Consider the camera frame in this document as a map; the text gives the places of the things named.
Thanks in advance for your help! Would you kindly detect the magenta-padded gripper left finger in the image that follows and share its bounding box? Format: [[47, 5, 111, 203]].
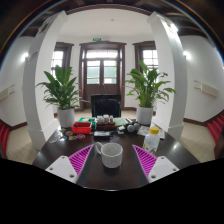
[[45, 143, 97, 184]]

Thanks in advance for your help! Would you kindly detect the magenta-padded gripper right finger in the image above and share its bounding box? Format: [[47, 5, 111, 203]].
[[131, 144, 181, 184]]

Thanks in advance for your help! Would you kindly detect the clear yellow-capped drink bottle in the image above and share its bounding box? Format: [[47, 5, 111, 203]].
[[142, 125, 162, 156]]

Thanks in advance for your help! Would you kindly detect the red plastic box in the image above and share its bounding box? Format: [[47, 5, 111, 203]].
[[71, 121, 93, 136]]

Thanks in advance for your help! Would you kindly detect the white speckled mug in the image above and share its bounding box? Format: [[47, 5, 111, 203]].
[[94, 142, 125, 169]]

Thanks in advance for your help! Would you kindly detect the black power adapter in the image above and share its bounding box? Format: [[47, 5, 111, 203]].
[[92, 130, 112, 139]]

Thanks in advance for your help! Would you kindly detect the green packet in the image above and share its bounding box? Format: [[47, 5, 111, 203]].
[[78, 116, 98, 126]]

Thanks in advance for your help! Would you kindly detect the green book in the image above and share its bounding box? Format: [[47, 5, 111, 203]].
[[114, 117, 129, 128]]

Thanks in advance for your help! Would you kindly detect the wooden tea tray with cups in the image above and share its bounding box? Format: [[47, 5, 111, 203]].
[[95, 114, 117, 131]]

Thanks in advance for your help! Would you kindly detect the red-carpeted staircase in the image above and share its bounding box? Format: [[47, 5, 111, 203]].
[[0, 120, 11, 155], [206, 111, 224, 136]]

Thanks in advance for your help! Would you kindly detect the black office chair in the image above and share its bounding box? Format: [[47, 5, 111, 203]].
[[90, 94, 123, 119]]

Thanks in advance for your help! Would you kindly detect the potted leafy plant, white pot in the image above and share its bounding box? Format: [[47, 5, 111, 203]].
[[124, 59, 177, 126], [36, 65, 83, 129]]

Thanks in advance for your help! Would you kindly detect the dark wooden double door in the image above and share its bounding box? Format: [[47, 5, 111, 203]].
[[78, 41, 127, 110]]

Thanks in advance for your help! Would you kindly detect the dark-framed window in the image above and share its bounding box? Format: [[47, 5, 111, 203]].
[[132, 40, 160, 73], [51, 41, 75, 81]]

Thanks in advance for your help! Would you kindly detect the white wall heater unit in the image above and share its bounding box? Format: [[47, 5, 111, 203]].
[[0, 84, 17, 102], [193, 79, 220, 99]]

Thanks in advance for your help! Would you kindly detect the round wall lamp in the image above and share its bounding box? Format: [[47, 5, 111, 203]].
[[182, 49, 192, 61], [20, 51, 30, 63]]

